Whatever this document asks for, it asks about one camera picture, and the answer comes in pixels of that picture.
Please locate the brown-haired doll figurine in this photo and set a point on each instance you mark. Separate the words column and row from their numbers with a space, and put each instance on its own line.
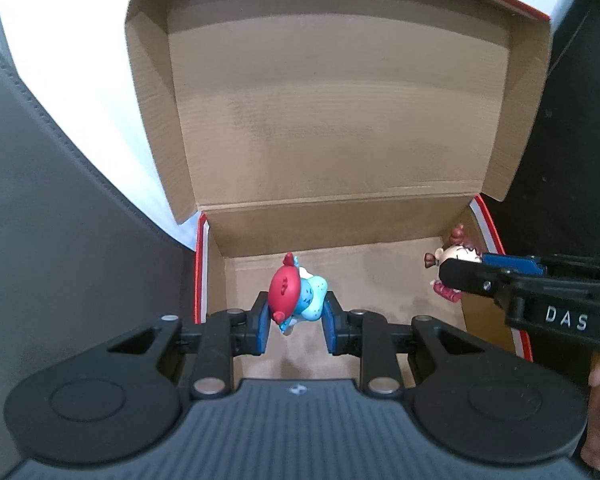
column 455, row 252

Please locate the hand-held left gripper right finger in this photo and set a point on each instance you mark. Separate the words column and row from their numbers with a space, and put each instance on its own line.
column 330, row 331

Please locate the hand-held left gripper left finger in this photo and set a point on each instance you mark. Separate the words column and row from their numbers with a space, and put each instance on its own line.
column 263, row 329

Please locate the blue figurine with red hat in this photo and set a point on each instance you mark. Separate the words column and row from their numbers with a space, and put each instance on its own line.
column 286, row 287

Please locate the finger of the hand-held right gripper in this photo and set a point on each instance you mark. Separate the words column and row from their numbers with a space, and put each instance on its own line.
column 472, row 277
column 510, row 262

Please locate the small black board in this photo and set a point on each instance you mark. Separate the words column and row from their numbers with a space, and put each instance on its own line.
column 570, row 160

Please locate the red cardboard shoe box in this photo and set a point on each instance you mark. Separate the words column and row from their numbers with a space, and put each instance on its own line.
column 330, row 110

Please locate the grey leather mat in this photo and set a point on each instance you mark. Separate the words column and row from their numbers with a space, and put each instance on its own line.
column 55, row 235

